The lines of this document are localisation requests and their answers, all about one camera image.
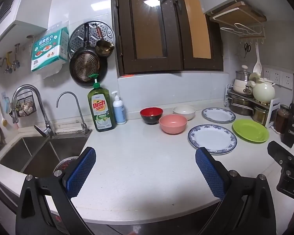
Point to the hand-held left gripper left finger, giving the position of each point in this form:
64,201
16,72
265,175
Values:
80,173

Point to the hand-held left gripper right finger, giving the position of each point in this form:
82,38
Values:
210,173

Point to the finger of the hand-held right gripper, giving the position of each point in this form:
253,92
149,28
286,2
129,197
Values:
279,153

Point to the large blue-rimmed white plate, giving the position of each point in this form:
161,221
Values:
212,138

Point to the green plate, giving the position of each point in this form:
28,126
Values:
250,131

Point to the pink bowl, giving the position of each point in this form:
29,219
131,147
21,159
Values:
172,124

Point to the red and black bowl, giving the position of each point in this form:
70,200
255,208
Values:
151,113

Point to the round metal sink strainer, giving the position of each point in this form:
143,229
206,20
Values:
63,162

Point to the black knife block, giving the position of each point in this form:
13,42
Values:
292,127

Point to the brown glass jar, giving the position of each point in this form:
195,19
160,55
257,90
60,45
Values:
281,120

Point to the small stainless steel pot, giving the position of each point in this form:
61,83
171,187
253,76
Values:
259,115

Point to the white countertop shelf rack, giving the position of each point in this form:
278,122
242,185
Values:
274,109

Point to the stainless steel sink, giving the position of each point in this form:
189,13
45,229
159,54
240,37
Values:
39,154

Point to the small blue-rimmed white plate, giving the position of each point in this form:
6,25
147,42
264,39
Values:
218,115

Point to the large stainless steel pot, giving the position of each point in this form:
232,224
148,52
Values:
240,106

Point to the cream ceramic kettle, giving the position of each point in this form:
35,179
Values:
263,91

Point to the small gooseneck steel faucet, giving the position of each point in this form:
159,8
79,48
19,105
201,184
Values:
77,107

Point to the white bowl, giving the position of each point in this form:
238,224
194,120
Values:
184,112

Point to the green dish soap bottle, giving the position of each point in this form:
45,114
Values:
101,110

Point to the white and blue pump bottle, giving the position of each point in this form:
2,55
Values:
119,111

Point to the white pot with lid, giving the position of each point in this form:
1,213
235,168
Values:
241,82

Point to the tall steel kitchen faucet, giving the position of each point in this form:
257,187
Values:
40,102

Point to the white rice spoon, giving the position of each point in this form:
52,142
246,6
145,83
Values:
257,64

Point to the black frying pan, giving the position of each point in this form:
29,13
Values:
84,66

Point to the black scissors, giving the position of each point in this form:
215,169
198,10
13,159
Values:
247,49

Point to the kitchen paper towel pack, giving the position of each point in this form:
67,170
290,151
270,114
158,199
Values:
47,51

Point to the brass ladle pot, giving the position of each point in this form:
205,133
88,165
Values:
104,47

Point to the round metal steamer rack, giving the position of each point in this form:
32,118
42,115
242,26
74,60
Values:
77,35

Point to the wooden cutting board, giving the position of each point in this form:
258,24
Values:
240,13

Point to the white wall power outlets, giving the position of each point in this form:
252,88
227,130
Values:
281,77

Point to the brown wooden window frame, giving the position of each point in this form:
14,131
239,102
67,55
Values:
174,24

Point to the white vented wall unit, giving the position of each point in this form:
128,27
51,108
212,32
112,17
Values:
27,2

